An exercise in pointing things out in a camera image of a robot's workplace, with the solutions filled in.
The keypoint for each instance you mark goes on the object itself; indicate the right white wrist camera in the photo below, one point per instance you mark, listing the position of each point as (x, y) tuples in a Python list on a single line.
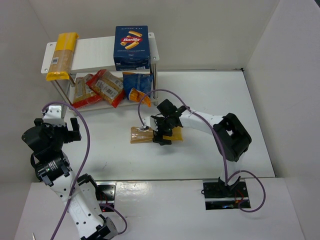
[(149, 122)]

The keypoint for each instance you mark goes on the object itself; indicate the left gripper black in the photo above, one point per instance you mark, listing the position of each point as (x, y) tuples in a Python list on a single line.
[(73, 131)]

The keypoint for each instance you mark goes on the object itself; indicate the red macaroni bag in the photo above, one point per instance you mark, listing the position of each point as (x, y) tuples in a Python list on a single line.
[(83, 95), (108, 86)]

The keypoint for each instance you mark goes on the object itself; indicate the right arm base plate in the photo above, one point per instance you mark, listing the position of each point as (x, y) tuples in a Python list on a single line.
[(216, 199)]

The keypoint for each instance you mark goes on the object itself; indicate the white two-tier shelf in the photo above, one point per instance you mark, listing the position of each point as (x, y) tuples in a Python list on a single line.
[(91, 55)]

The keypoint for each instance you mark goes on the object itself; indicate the red macaroni bag right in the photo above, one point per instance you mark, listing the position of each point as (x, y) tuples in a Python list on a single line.
[(108, 86)]

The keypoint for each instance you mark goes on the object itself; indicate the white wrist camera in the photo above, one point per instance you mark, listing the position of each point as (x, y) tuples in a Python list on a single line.
[(54, 116), (149, 122)]

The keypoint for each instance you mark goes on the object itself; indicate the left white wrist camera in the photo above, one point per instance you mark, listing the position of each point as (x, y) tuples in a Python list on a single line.
[(54, 116)]

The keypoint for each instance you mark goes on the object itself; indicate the yellow spaghetti bag on shelf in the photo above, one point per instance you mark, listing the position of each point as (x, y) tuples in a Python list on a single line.
[(62, 59)]

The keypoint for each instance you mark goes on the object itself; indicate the blue and orange pasta bag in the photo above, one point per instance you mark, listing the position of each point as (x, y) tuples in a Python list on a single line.
[(136, 85)]

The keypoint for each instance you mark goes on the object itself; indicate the yellow spaghetti bag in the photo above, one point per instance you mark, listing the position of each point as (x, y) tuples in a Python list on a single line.
[(140, 135), (62, 59)]

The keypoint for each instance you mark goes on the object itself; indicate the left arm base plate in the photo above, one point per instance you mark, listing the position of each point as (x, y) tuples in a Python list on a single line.
[(105, 195)]

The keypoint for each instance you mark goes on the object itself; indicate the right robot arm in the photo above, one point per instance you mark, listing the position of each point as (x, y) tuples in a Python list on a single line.
[(230, 136)]

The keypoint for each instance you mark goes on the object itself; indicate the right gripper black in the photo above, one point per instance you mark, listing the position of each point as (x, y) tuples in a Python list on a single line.
[(161, 129)]

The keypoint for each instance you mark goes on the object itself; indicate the blue Barilla pasta box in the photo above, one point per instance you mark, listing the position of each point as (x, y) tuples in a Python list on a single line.
[(131, 48)]

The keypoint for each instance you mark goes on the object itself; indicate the red macaroni bag left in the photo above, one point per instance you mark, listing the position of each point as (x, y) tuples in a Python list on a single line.
[(83, 95)]

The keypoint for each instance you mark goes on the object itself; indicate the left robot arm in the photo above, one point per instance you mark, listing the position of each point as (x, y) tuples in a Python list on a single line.
[(52, 167)]

